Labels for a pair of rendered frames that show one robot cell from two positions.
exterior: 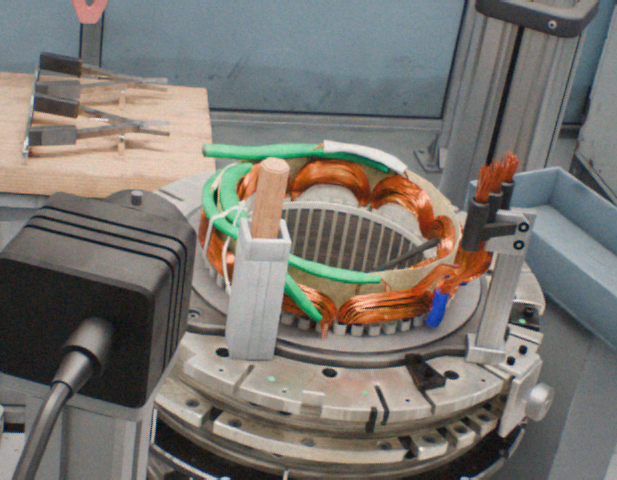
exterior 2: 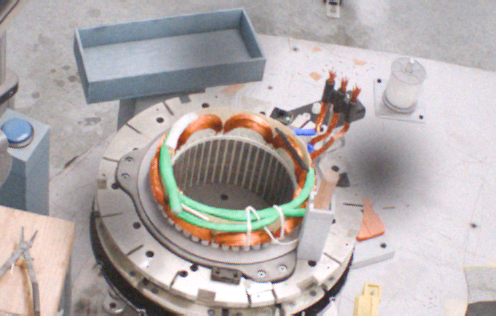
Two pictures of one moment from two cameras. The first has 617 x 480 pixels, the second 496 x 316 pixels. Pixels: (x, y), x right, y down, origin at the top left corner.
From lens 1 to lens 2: 1.27 m
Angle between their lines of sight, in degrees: 61
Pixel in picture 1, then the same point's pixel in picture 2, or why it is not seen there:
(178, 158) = (41, 236)
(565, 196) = (89, 38)
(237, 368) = (327, 260)
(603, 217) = (124, 30)
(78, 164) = (45, 296)
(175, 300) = not seen: outside the picture
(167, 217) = not seen: outside the picture
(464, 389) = (347, 167)
